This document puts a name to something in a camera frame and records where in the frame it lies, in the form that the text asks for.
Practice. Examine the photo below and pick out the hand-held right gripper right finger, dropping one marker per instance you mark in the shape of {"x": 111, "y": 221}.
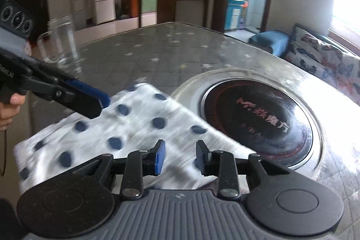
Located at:
{"x": 201, "y": 158}

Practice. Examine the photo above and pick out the clear glass mug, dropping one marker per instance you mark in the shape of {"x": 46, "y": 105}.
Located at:
{"x": 63, "y": 40}

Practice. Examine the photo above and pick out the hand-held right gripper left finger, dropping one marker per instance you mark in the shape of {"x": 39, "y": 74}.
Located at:
{"x": 159, "y": 158}

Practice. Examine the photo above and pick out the blue cushion stool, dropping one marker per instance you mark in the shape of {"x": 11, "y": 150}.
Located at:
{"x": 270, "y": 41}

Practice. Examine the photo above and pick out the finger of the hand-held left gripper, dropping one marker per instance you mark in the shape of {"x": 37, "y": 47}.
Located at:
{"x": 84, "y": 89}

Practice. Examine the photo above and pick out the round built-in induction cooker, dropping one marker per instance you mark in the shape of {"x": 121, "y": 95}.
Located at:
{"x": 253, "y": 116}

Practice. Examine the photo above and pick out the person's left hand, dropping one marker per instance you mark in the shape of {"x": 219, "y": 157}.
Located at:
{"x": 8, "y": 116}

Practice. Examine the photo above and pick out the white water dispenser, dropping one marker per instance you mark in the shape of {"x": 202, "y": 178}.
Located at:
{"x": 78, "y": 9}

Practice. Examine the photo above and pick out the butterfly print pillow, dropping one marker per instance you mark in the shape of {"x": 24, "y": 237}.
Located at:
{"x": 323, "y": 60}

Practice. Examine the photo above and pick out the blue white toy cabinet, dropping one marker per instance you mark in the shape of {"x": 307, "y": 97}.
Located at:
{"x": 234, "y": 13}

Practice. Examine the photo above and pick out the polka dot white pants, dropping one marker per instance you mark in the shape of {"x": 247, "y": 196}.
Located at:
{"x": 135, "y": 122}

